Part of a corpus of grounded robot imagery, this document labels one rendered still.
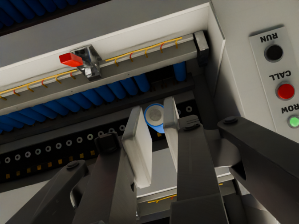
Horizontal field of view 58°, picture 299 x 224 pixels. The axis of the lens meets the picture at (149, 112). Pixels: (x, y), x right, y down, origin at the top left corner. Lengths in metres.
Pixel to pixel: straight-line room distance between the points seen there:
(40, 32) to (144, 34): 0.13
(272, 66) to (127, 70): 0.18
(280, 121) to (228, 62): 0.09
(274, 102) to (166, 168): 0.14
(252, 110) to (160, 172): 0.12
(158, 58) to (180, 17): 0.06
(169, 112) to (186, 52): 0.21
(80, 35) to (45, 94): 0.10
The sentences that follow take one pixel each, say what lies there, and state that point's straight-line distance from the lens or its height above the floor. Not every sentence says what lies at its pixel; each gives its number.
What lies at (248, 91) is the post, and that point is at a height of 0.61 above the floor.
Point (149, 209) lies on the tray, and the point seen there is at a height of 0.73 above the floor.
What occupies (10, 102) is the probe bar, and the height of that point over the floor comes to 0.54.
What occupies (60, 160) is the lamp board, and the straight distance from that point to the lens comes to 0.52.
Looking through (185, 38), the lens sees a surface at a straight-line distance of 0.37.
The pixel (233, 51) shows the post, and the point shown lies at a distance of 0.32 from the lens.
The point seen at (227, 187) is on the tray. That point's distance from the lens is 0.39.
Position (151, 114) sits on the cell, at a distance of 0.20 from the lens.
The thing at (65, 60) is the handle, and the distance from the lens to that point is 0.28.
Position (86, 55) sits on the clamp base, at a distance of 0.35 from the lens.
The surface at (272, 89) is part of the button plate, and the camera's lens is 0.32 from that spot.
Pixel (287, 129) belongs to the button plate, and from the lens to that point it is 0.33.
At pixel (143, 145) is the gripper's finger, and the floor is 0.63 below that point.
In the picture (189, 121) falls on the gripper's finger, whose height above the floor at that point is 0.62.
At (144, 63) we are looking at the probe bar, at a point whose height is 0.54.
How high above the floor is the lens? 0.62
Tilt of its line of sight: 2 degrees down
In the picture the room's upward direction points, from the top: 164 degrees clockwise
